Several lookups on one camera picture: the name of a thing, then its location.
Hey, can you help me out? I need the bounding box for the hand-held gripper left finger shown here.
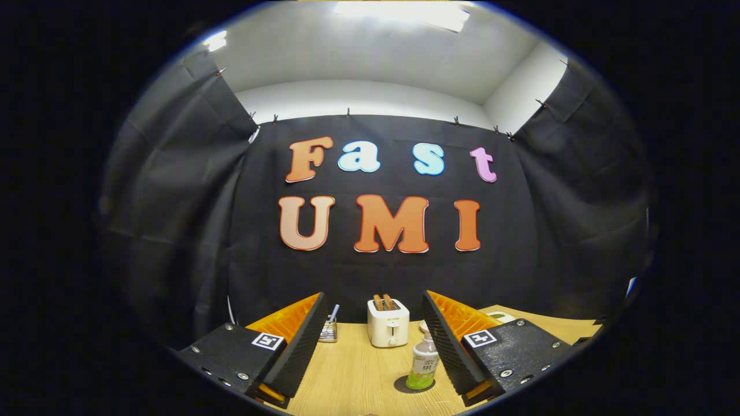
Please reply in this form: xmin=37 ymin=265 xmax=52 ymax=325
xmin=171 ymin=292 xmax=328 ymax=410

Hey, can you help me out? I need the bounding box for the white green label juice bottle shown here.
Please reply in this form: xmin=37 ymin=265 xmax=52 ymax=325
xmin=405 ymin=331 xmax=441 ymax=391

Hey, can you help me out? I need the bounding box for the wooden table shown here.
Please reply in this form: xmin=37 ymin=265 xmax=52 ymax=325
xmin=263 ymin=304 xmax=603 ymax=416

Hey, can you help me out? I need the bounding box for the dark brown round coaster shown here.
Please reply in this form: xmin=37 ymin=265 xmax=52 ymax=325
xmin=394 ymin=374 xmax=435 ymax=394

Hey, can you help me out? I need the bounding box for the white toaster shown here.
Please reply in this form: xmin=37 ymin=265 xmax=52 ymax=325
xmin=367 ymin=299 xmax=410 ymax=348

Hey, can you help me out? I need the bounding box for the large ceiling light panel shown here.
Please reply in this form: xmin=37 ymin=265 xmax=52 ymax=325
xmin=334 ymin=0 xmax=471 ymax=34

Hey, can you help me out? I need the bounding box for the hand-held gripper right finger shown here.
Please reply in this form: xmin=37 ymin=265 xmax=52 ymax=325
xmin=421 ymin=290 xmax=573 ymax=408

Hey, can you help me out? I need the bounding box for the black backdrop cloth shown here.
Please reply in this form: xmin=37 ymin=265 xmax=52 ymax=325
xmin=98 ymin=49 xmax=657 ymax=347

